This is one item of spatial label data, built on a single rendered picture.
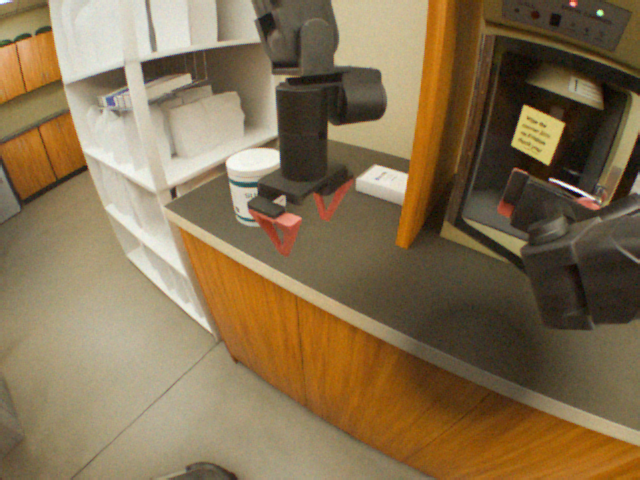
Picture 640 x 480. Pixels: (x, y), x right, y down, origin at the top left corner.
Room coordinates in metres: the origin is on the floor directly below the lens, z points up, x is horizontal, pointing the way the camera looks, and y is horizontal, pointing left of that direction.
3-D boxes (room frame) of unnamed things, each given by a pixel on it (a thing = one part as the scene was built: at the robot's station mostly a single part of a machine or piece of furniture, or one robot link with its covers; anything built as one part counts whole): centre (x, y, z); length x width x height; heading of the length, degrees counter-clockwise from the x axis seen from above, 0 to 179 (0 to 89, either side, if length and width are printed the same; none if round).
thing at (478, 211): (0.38, -0.37, 1.19); 0.30 x 0.01 x 0.40; 35
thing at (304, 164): (0.33, 0.02, 1.21); 0.10 x 0.07 x 0.07; 146
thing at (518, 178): (0.31, -0.29, 1.18); 0.09 x 0.07 x 0.07; 147
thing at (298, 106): (0.33, 0.01, 1.27); 0.07 x 0.06 x 0.07; 120
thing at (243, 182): (0.62, 0.15, 1.02); 0.13 x 0.13 x 0.15
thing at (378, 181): (0.73, -0.20, 0.96); 0.16 x 0.12 x 0.04; 56
